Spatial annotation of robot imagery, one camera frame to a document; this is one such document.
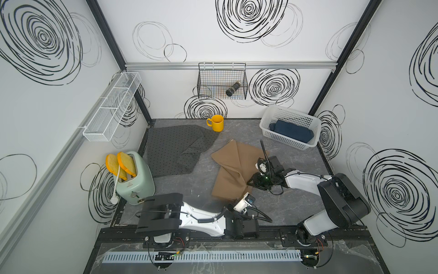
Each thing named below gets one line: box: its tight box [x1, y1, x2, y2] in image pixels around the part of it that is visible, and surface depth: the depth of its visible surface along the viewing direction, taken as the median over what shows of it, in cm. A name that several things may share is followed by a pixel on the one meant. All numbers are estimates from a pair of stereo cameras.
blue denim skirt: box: [268, 119, 315, 143], surface depth 104 cm
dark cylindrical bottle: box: [225, 79, 242, 97], surface depth 93 cm
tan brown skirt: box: [210, 139, 270, 200], surface depth 95 cm
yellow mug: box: [205, 114, 225, 133], surface depth 112 cm
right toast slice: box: [117, 151, 137, 177], surface depth 78 cm
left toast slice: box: [105, 153, 128, 181], surface depth 75 cm
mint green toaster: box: [115, 150, 156, 206], surface depth 77 cm
